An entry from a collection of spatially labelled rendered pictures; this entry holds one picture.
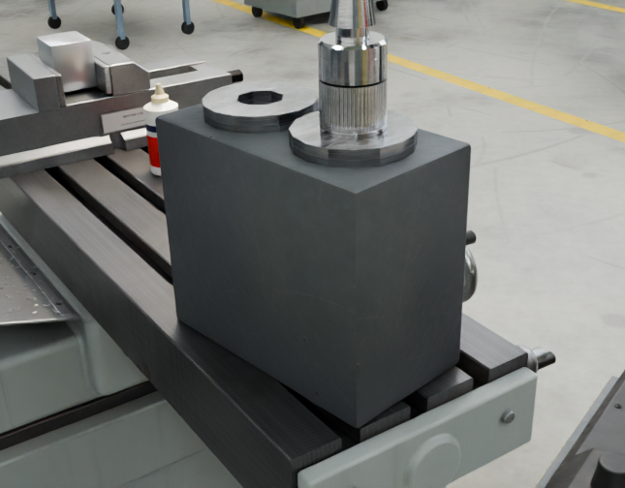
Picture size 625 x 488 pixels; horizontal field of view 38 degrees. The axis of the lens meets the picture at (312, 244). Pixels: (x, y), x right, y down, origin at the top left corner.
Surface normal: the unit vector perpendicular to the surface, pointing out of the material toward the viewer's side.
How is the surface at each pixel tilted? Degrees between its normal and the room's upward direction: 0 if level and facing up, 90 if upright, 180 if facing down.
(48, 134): 90
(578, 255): 0
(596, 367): 0
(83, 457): 90
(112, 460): 90
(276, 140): 0
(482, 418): 90
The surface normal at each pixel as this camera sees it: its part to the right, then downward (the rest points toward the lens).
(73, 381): 0.55, 0.36
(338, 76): -0.47, 0.41
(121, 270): -0.03, -0.89
